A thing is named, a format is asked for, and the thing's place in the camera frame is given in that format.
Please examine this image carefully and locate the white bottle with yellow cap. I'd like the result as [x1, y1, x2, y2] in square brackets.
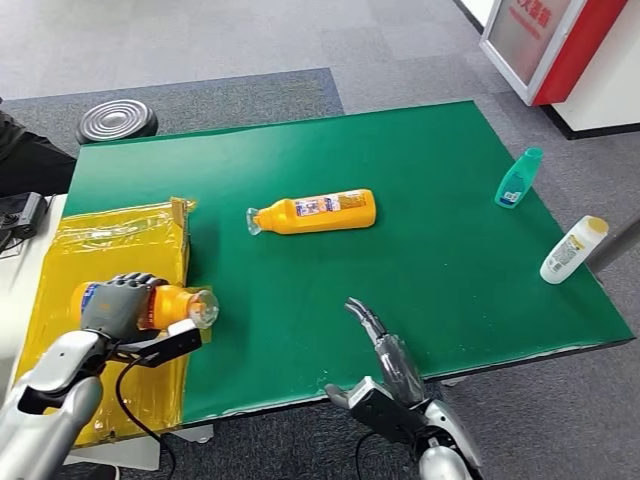
[539, 215, 610, 286]

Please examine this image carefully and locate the green table mat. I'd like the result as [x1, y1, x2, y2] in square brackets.
[63, 99, 635, 425]

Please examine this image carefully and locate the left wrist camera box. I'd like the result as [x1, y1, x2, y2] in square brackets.
[136, 318, 204, 370]

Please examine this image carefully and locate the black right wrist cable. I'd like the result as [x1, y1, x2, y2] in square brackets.
[354, 430, 374, 480]

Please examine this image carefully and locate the white table foot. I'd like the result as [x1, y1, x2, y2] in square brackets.
[168, 423, 215, 445]

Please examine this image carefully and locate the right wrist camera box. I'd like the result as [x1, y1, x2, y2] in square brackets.
[347, 375, 429, 446]

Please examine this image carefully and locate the teal translucent bottle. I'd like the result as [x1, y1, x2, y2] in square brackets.
[494, 146, 544, 211]

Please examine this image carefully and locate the orange bottle with clear cap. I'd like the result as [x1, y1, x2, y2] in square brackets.
[245, 188, 377, 237]
[69, 280, 220, 333]

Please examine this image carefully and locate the person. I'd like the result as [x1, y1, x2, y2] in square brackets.
[0, 97, 78, 198]

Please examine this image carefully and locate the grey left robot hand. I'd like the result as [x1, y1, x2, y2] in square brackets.
[79, 272, 170, 342]

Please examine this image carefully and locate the black electronic device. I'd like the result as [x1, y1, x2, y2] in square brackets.
[0, 191, 50, 240]

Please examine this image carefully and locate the red and white display stand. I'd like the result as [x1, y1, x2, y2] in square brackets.
[478, 0, 640, 140]

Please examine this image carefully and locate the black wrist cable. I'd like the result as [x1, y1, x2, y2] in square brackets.
[354, 430, 374, 480]
[114, 356, 177, 480]

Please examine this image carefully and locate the black round ribbed stool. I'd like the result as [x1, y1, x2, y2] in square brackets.
[75, 98, 159, 146]

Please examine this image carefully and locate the yellow plastic wrapped box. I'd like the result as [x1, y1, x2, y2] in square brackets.
[12, 196, 214, 450]

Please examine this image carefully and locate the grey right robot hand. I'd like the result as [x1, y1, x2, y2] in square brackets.
[325, 297, 429, 410]

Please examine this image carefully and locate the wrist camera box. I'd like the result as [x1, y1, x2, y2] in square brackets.
[347, 375, 429, 446]
[136, 318, 204, 370]

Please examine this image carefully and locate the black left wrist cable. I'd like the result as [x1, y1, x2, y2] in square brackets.
[114, 356, 177, 480]

